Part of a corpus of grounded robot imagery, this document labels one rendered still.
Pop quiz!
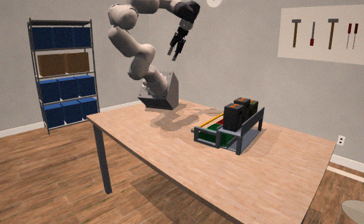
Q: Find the green open bin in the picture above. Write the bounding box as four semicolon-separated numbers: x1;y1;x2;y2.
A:
198;123;233;147

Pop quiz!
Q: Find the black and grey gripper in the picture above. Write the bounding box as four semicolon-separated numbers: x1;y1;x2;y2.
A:
167;26;189;61

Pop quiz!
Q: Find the grey metal shelf rack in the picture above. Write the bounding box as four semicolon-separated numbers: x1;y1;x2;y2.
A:
191;107;264;155

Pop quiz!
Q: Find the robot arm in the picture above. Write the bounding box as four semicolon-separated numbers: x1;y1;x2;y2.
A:
108;0;200;96

